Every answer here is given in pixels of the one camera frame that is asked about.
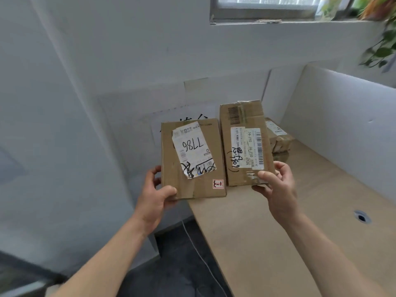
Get person's left hand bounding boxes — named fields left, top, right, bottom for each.
left=133, top=165, right=179, bottom=237

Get person's right hand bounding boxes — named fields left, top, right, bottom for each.
left=251, top=160, right=302, bottom=229

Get box with torn 7786 label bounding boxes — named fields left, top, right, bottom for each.
left=160, top=118, right=227, bottom=200

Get long label small cardboard box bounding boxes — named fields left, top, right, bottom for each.
left=264, top=117, right=295, bottom=152

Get narrow taped box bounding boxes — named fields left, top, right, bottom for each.
left=219, top=99, right=276, bottom=187

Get person's left forearm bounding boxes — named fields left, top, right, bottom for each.
left=49, top=216, right=149, bottom=297

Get small grey round table fitting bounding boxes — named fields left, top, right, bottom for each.
left=354, top=209, right=372, bottom=225

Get white partition board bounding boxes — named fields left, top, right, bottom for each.
left=280, top=64, right=396, bottom=201

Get green potted trailing plant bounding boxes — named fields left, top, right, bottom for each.
left=352, top=0, right=396, bottom=68

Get dark-framed window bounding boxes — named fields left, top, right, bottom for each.
left=210, top=0, right=359, bottom=24

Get yellow bottle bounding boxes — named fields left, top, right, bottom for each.
left=317, top=0, right=342, bottom=21

